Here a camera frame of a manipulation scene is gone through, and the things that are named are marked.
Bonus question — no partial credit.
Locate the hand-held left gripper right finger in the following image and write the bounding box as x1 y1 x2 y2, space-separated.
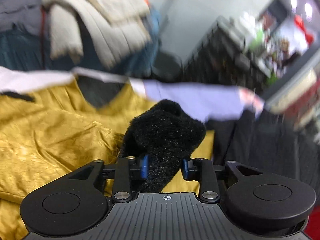
182 158 263 203

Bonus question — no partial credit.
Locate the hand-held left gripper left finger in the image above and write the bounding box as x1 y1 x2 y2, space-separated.
67 155 150 203

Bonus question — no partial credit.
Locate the black fuzzy garment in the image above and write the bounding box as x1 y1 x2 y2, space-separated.
117 99 320 194

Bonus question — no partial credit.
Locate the golden satin garment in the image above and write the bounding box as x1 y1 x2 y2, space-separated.
0 79 215 240

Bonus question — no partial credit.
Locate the purple floral bedsheet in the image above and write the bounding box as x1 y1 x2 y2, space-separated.
129 78 266 122

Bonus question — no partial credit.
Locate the black chair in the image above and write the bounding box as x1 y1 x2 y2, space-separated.
152 51 185 81

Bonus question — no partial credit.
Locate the blue clothing pile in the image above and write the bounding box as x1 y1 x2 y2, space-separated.
0 5 162 77

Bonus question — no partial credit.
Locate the black metal rack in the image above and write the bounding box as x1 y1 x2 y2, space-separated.
184 15 275 92

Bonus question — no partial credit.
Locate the pale lilac bedsheet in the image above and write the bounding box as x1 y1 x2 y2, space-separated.
0 65 129 94

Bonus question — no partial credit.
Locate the beige quilted jacket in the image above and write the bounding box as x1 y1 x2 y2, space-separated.
41 0 153 68

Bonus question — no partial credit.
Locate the cluttered shelf unit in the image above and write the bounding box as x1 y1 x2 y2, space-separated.
255 0 320 130

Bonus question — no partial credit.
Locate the grey bedding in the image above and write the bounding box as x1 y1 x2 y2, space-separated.
0 0 50 38

